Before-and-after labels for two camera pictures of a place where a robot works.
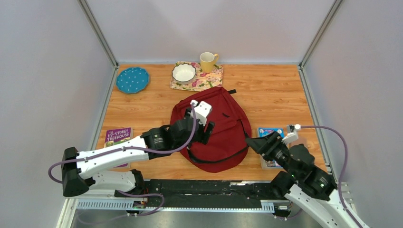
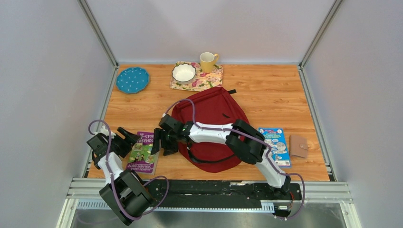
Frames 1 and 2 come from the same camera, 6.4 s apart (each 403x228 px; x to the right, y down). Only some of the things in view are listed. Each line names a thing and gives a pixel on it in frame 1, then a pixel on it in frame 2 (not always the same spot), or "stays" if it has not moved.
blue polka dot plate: (132, 80) stays
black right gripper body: (275, 151) → (173, 134)
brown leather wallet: (301, 139) stays
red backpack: (227, 147) stays
